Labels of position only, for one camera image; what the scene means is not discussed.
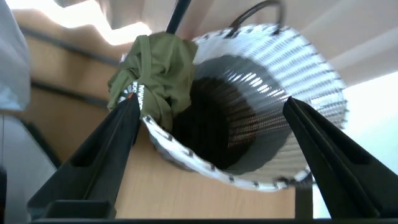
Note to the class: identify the white laundry basket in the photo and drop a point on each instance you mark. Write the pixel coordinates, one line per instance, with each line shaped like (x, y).
(280, 62)

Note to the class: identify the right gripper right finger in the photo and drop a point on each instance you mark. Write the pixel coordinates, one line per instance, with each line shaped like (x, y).
(348, 186)

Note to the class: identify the green printed garment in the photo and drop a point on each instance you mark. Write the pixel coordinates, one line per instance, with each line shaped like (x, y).
(161, 68)

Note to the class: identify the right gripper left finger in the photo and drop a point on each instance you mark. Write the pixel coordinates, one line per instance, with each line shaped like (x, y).
(62, 193)

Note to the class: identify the black clothes rack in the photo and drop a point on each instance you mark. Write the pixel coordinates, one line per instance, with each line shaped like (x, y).
(177, 15)

